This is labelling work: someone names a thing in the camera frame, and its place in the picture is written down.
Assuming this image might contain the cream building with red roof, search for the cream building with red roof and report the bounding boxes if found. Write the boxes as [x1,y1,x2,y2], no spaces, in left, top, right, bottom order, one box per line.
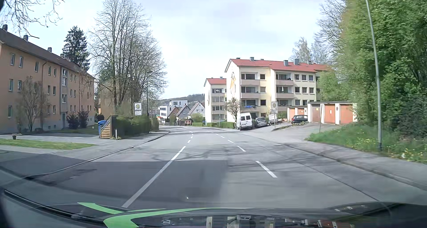
[224,57,329,122]
[204,77,227,124]

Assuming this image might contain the low green hedge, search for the low green hedge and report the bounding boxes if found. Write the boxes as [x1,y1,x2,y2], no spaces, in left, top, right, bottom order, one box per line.
[192,122,237,129]

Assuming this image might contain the small blossoming tree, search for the small blossoming tree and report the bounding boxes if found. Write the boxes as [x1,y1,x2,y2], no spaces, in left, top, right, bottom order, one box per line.
[226,97,241,123]

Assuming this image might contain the group of houses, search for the group of houses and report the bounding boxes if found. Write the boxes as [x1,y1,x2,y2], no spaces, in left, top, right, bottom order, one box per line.
[158,100,205,126]

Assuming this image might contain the white van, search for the white van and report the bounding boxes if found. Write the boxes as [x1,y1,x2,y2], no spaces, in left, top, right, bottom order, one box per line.
[236,112,254,131]

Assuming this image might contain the road markings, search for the road markings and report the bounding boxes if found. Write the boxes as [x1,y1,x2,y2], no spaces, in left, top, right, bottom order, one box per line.
[121,127,278,208]

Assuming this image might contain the grey asphalt road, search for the grey asphalt road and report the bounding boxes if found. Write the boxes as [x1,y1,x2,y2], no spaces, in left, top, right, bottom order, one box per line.
[0,125,427,210]

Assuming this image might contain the tall bare trees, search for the tall bare trees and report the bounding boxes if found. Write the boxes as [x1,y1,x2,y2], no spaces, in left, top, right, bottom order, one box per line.
[89,0,167,117]

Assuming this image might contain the wooden bin shelter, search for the wooden bin shelter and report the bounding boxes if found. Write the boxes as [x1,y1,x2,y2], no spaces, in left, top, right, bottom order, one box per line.
[100,114,118,139]

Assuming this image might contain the car's own bonnet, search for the car's own bonnet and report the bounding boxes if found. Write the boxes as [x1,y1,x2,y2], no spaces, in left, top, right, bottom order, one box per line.
[0,188,427,228]

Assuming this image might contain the bare birch trees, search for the bare birch trees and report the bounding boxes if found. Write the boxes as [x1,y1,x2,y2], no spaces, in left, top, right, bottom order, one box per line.
[290,37,329,65]

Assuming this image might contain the row of garages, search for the row of garages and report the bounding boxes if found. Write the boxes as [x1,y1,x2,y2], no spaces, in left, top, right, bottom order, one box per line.
[287,101,357,125]

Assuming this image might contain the dark red bushes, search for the dark red bushes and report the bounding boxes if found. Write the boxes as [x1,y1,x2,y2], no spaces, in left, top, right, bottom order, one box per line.
[66,110,90,130]

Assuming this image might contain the grey paved pavement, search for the grey paved pavement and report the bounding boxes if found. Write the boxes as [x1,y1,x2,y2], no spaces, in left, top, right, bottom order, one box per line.
[248,123,427,191]
[0,131,171,179]

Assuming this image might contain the dark conifer tree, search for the dark conifer tree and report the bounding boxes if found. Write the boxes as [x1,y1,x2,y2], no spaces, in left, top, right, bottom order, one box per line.
[62,26,91,72]

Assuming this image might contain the grass bank with flowers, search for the grass bank with flowers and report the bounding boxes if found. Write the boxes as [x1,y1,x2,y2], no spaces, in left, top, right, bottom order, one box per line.
[306,123,427,164]

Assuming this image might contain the grass verge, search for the grass verge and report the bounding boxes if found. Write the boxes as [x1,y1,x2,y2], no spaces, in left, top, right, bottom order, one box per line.
[0,138,97,151]

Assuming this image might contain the orange apartment building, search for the orange apartment building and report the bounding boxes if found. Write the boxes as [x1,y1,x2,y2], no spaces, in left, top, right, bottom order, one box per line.
[0,24,96,134]

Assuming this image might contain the small bare tree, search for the small bare tree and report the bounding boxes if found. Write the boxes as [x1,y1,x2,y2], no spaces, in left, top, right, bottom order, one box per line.
[15,76,50,133]

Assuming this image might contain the green wood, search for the green wood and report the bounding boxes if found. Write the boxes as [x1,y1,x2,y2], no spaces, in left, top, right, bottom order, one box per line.
[317,0,427,138]

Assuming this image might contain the grey lamp post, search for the grey lamp post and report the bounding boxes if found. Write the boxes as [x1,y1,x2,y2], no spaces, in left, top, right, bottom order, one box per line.
[362,0,383,151]

